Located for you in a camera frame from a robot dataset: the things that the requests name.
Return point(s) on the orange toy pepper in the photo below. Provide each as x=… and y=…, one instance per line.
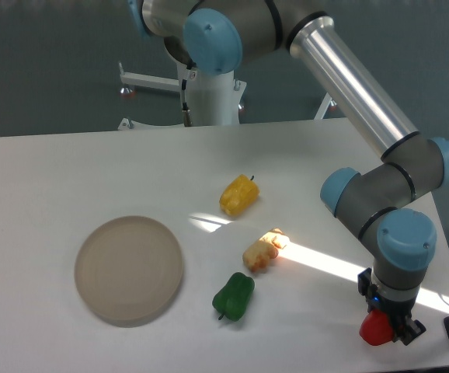
x=258, y=255

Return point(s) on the red toy pepper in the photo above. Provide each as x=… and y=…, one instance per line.
x=376, y=329

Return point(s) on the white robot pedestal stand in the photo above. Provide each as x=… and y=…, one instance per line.
x=273, y=88

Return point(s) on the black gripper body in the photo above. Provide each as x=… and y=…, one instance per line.
x=394, y=303

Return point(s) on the green toy pepper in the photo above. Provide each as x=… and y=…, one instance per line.
x=232, y=301

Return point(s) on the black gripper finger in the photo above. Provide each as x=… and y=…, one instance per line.
x=405, y=328

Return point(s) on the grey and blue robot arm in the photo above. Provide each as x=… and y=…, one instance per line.
x=211, y=39

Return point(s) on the beige round plate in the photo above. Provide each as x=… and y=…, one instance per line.
x=129, y=270

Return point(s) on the yellow toy pepper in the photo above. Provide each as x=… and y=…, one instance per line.
x=239, y=195

